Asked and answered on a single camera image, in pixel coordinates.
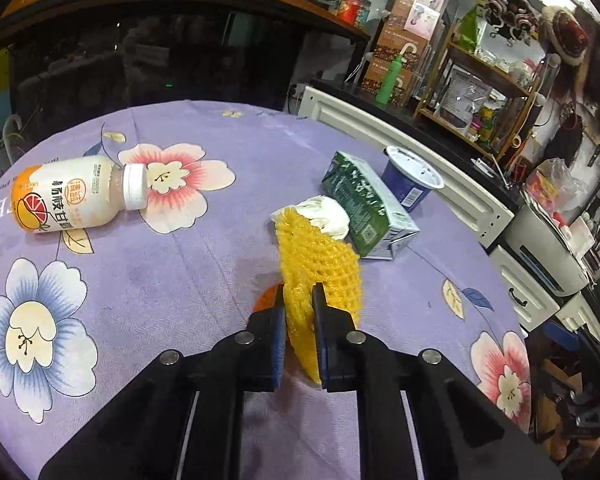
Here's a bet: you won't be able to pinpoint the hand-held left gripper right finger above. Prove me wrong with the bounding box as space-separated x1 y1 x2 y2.
311 282 563 480

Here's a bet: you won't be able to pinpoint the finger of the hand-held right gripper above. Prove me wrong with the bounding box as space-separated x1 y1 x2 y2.
540 319 600 391

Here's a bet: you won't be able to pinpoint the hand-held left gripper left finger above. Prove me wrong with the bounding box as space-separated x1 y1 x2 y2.
37 282 288 480

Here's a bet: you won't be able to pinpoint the yellow foam fruit net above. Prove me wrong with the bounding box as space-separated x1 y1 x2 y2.
271 207 365 386

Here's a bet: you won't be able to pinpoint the white drink bottle orange label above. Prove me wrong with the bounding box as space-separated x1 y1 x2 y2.
11 156 148 235

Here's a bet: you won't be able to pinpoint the orange foam net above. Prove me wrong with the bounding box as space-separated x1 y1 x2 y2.
251 284 283 318

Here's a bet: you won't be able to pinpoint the white printer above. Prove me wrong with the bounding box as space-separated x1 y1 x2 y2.
502 205 600 296

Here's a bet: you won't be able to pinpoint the purple floral tablecloth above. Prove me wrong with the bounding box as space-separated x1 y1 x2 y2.
0 100 536 480

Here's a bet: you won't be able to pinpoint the crumpled white tissue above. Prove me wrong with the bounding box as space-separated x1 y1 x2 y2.
271 196 351 241

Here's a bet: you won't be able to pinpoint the clear bag of red packets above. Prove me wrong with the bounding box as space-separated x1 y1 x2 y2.
522 157 581 211

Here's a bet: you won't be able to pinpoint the green drink carton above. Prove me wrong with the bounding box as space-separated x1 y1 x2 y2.
322 150 421 261

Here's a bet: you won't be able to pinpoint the purple yogurt cup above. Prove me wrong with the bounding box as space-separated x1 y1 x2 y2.
381 145 446 211

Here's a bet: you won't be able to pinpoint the black wig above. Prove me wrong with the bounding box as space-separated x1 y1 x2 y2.
545 110 588 161

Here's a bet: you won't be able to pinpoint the wooden desk rack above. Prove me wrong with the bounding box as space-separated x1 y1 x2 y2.
414 35 543 166

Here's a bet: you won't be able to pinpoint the green bottle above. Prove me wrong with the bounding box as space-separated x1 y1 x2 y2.
375 56 406 107

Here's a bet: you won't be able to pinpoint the red hat with fur trim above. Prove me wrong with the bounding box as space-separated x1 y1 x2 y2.
540 5 593 63

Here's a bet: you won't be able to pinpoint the brown product boxes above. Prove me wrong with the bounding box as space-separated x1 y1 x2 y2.
362 0 431 106

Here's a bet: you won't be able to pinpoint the ornate dark headdress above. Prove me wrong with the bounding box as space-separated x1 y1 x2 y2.
481 0 541 41

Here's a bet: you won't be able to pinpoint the red tin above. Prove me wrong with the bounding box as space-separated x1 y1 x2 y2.
336 0 365 23

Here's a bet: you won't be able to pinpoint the pink photo card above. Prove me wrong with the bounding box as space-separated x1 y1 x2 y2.
405 0 451 38

